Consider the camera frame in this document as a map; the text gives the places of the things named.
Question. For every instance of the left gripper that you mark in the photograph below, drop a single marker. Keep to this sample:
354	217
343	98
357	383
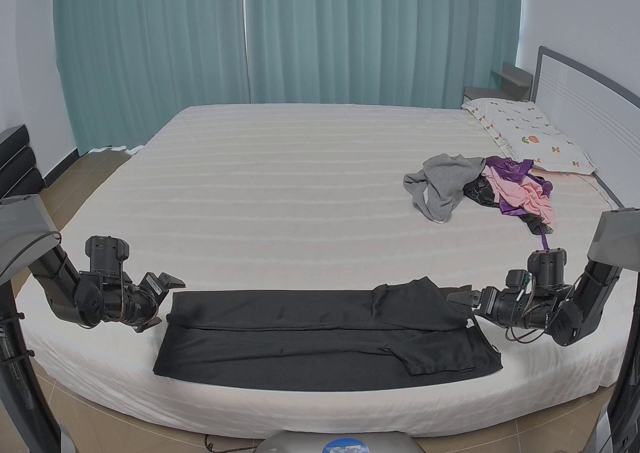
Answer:
152	298

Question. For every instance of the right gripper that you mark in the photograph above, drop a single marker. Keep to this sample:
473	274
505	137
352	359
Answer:
492	306

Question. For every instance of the black T-shirt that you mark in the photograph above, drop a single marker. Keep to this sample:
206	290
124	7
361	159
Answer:
300	341

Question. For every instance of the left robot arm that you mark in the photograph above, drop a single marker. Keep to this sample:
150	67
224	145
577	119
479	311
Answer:
60	286

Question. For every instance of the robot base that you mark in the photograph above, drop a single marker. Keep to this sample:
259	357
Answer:
310	444

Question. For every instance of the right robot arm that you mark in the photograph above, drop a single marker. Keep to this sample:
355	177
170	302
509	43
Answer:
612	236

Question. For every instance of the bed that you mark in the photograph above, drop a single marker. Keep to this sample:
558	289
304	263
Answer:
300	166

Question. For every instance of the pink garment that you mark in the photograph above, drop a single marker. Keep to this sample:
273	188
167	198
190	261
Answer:
525	198

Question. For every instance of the black satin lace garment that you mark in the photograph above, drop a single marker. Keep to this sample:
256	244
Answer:
477	191

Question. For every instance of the grey garment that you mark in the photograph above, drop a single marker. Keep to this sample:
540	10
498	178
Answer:
445	181

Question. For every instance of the purple garment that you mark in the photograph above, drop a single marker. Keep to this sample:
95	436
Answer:
510	168

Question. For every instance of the white printed pillow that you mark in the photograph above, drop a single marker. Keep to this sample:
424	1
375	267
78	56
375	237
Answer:
530	134

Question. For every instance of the black chest of drawers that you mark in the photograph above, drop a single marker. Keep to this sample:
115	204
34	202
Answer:
17	166

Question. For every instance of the grey bedside table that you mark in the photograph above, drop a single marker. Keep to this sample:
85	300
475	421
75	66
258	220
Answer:
485	92

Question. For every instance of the blue-green curtain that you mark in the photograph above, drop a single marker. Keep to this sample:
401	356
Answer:
150	41
380	21

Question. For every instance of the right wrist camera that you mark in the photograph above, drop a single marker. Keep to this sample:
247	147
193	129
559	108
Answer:
517	281

